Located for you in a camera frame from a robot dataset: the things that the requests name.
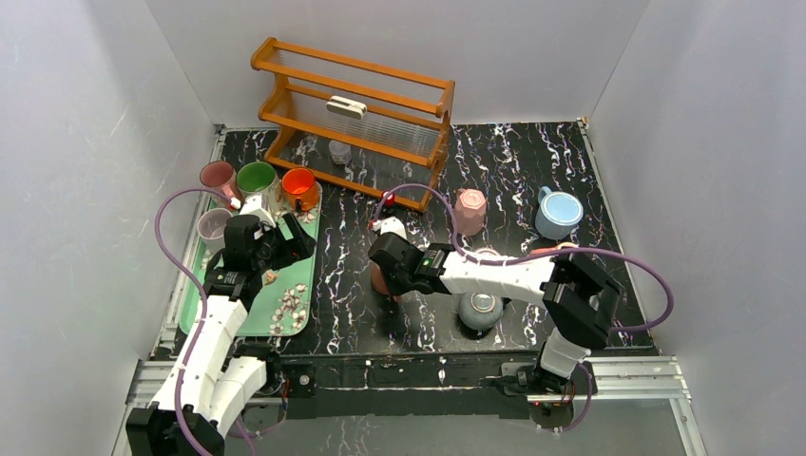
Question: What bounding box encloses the purple cable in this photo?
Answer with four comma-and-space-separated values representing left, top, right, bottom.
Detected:
154, 187, 288, 456
371, 183, 675, 435

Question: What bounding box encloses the orange wooden rack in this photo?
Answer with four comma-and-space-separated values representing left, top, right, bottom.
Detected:
250, 37, 455, 190

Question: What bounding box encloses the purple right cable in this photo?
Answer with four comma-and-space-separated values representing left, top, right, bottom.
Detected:
371, 183, 675, 435

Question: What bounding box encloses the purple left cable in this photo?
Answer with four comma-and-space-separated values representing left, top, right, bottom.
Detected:
154, 187, 288, 456

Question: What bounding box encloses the grey blue mug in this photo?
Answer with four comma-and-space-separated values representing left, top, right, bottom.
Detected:
458, 293, 511, 332

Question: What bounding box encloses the pink ghost pattern mug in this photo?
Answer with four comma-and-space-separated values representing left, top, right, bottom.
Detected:
200, 161, 243, 207

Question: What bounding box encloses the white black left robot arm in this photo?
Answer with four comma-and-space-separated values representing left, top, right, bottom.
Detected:
125, 214, 316, 455

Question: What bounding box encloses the light blue mug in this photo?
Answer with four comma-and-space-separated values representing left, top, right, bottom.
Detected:
534, 186, 584, 240

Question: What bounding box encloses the black table front rail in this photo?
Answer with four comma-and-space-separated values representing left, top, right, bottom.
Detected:
278, 351, 538, 419

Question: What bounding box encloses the green mug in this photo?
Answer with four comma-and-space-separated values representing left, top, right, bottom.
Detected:
236, 161, 282, 213

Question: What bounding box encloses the white clip on rack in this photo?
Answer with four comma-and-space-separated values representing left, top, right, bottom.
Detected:
326, 95, 368, 120

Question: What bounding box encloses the orange mug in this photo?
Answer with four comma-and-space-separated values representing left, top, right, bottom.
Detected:
281, 167, 319, 212

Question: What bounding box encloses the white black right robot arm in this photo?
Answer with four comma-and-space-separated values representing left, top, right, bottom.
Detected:
368, 233, 622, 395

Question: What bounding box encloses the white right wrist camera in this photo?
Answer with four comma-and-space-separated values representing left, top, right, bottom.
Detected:
371, 217, 408, 239

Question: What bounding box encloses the salmon pink mug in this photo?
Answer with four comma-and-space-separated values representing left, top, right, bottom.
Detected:
369, 261, 400, 302

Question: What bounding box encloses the clear glass cup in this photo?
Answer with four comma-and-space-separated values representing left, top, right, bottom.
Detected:
328, 140, 352, 166

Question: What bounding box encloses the pale pink faceted mug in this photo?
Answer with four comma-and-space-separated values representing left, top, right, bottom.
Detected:
454, 188, 487, 237

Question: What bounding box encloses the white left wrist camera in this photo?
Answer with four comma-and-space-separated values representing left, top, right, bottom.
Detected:
239, 193, 277, 227

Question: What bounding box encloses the mauve mug white logo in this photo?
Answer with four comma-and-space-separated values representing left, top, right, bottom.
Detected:
196, 208, 232, 254

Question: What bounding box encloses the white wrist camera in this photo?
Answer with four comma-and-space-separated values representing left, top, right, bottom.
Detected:
239, 193, 277, 227
371, 217, 408, 239

